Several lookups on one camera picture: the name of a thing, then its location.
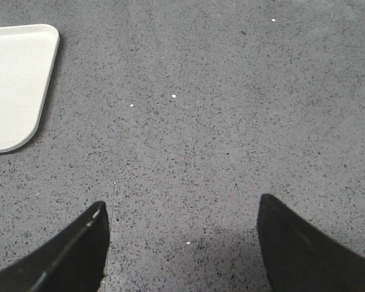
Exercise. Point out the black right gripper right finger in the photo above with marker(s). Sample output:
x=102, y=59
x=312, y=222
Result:
x=299, y=257

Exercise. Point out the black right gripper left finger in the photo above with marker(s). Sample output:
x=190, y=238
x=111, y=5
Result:
x=73, y=260

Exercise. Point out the cream rectangular plastic tray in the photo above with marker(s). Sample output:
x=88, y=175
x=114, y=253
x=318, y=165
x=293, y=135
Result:
x=27, y=56

